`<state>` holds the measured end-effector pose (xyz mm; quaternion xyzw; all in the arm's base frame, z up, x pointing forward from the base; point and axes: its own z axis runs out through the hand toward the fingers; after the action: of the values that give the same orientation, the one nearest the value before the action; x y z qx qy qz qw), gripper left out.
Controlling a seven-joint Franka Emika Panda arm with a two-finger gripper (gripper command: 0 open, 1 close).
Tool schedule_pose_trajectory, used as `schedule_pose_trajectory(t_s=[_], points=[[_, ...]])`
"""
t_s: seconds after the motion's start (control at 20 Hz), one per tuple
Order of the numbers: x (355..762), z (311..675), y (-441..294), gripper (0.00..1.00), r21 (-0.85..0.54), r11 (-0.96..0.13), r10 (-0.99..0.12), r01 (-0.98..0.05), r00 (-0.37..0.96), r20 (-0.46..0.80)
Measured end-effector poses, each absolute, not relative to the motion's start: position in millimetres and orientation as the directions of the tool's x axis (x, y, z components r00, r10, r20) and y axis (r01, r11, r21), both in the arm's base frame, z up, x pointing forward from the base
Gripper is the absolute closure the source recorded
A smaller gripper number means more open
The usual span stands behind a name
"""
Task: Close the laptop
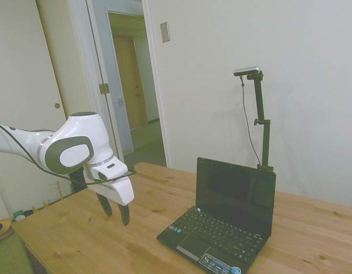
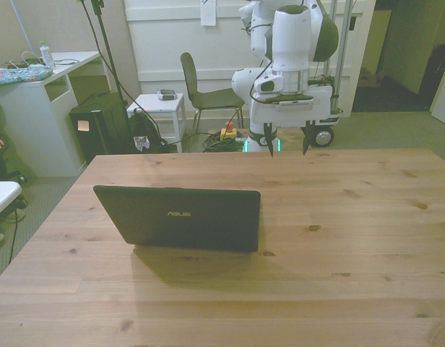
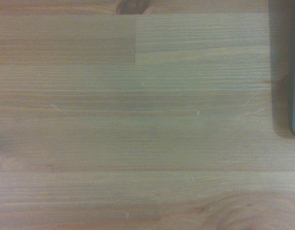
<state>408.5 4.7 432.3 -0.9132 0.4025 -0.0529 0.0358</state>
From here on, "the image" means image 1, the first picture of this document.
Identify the brown wooden hallway door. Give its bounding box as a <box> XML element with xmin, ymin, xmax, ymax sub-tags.
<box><xmin>113</xmin><ymin>35</ymin><xmax>149</xmax><ymax>130</ymax></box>

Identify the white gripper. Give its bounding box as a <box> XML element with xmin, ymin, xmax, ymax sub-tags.
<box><xmin>86</xmin><ymin>175</ymin><xmax>135</xmax><ymax>227</ymax></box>

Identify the silver camera on stand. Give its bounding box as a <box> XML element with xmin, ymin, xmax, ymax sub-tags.
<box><xmin>233</xmin><ymin>66</ymin><xmax>262</xmax><ymax>77</ymax></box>

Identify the black camera stand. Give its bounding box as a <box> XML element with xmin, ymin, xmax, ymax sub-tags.
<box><xmin>246</xmin><ymin>71</ymin><xmax>275</xmax><ymax>173</ymax></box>

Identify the wooden rack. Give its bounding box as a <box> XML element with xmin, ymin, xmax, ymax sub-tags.
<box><xmin>31</xmin><ymin>180</ymin><xmax>74</xmax><ymax>213</ymax></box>

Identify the metal wall switch plate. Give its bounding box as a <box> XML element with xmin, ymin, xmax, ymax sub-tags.
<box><xmin>159</xmin><ymin>22</ymin><xmax>171</xmax><ymax>43</ymax></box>

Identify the white open door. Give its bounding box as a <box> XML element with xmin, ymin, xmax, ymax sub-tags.
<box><xmin>86</xmin><ymin>0</ymin><xmax>135</xmax><ymax>156</ymax></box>

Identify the black netbook laptop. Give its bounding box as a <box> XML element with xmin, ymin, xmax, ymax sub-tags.
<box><xmin>156</xmin><ymin>156</ymin><xmax>277</xmax><ymax>274</ymax></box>

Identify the black tower appliance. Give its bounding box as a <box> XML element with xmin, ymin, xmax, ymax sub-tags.
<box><xmin>70</xmin><ymin>168</ymin><xmax>89</xmax><ymax>195</ymax></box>

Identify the grey camera cable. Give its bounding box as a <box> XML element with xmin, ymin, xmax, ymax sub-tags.
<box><xmin>239</xmin><ymin>76</ymin><xmax>264</xmax><ymax>166</ymax></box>

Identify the orange and green bowl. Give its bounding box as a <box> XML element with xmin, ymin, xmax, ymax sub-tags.
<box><xmin>0</xmin><ymin>218</ymin><xmax>15</xmax><ymax>243</ymax></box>

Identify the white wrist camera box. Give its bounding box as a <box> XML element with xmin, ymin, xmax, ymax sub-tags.
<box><xmin>90</xmin><ymin>156</ymin><xmax>129</xmax><ymax>182</ymax></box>

